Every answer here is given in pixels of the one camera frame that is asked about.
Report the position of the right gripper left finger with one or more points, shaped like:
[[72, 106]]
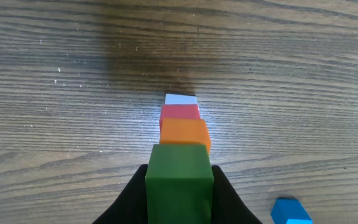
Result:
[[129, 202]]

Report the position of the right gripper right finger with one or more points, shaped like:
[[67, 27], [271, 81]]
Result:
[[228, 202]]

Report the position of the green cube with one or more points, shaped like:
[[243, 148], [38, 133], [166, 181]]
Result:
[[179, 183]]

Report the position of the blue cube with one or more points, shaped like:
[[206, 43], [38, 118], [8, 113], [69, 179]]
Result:
[[291, 213]]

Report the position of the orange cube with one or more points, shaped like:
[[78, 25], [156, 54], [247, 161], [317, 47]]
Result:
[[183, 132]]

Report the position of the red cube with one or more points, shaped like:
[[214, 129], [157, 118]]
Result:
[[179, 111]]

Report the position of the white cube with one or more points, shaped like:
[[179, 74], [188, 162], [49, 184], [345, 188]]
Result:
[[180, 99]]

